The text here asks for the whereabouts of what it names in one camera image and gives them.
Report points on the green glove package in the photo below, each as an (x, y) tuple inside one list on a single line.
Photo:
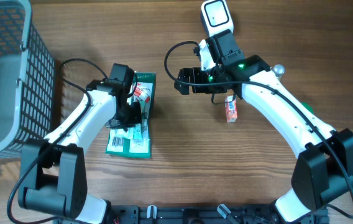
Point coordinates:
[(120, 142)]

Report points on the red tissue pack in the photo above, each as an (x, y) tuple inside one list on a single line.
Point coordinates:
[(231, 109)]

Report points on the grey plastic mesh basket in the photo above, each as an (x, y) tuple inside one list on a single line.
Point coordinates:
[(27, 79)]

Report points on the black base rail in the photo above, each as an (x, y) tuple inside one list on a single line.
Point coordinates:
[(246, 214)]

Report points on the white barcode scanner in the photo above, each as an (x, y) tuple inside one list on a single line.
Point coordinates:
[(216, 17)]

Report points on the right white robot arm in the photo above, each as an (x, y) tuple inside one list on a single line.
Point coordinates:
[(324, 156)]

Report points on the yellow oil bottle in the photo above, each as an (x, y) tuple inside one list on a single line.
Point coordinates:
[(278, 70)]

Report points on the pale green wipes pack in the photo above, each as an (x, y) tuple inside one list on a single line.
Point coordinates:
[(141, 129)]

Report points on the green lid jar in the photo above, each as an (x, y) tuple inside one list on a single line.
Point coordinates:
[(308, 109)]

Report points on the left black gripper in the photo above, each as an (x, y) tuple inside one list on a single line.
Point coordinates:
[(135, 118)]

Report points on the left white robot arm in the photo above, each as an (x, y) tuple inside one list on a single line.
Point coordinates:
[(53, 173)]

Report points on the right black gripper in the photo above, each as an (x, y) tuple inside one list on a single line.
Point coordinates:
[(194, 73)]

